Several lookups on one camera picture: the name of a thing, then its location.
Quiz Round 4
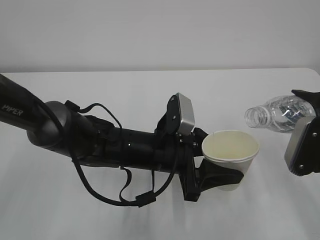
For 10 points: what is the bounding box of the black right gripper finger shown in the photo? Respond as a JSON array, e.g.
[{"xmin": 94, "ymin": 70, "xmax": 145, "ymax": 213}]
[{"xmin": 291, "ymin": 89, "xmax": 320, "ymax": 117}]

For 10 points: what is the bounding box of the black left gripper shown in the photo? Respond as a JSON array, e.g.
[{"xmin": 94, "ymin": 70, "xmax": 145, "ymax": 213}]
[{"xmin": 154, "ymin": 127, "xmax": 245, "ymax": 203}]

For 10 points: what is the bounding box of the white paper cup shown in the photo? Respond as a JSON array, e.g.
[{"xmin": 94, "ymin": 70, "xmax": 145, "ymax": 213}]
[{"xmin": 201, "ymin": 129, "xmax": 260, "ymax": 192}]

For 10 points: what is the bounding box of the clear green-label water bottle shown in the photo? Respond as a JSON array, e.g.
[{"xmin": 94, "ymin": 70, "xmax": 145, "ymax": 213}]
[{"xmin": 244, "ymin": 95, "xmax": 316, "ymax": 134}]

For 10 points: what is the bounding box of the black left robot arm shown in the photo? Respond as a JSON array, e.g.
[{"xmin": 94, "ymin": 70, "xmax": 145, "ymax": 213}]
[{"xmin": 0, "ymin": 76, "xmax": 244, "ymax": 207}]

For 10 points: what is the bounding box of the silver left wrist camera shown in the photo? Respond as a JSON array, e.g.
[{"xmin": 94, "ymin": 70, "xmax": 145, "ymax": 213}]
[{"xmin": 156, "ymin": 92, "xmax": 195, "ymax": 136}]

